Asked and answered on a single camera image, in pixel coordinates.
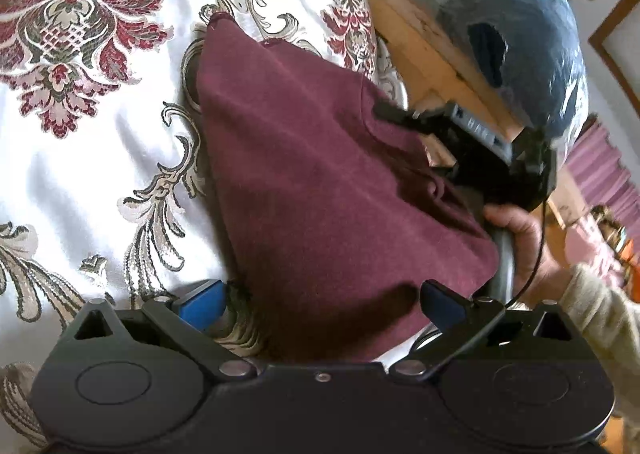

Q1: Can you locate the purple curtain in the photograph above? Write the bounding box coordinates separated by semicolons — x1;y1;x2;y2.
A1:
562;121;633;222

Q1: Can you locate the wooden bed frame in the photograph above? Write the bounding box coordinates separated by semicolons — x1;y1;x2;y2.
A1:
192;0;591;235

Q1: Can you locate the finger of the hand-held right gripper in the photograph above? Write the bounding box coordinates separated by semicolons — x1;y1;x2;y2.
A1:
372;101;431;129

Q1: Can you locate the wooden framed panel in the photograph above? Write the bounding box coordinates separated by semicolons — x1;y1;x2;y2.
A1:
587;0;640;112

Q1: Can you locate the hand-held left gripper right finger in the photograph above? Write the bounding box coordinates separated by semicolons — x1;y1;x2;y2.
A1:
387;280;573;382

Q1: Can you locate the maroon cloth garment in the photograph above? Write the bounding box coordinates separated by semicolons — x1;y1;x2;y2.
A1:
192;11;501;365

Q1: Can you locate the white floral printed bedspread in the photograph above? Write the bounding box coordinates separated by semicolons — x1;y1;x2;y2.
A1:
0;0;416;452

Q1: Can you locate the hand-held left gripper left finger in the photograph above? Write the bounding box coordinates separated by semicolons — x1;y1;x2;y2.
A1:
72;280;261;382

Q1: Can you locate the person's right hand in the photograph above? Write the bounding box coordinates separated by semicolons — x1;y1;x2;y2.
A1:
484;203;573;306

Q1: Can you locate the clear plastic bag of clothes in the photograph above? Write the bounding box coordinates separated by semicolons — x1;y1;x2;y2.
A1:
387;0;590;160

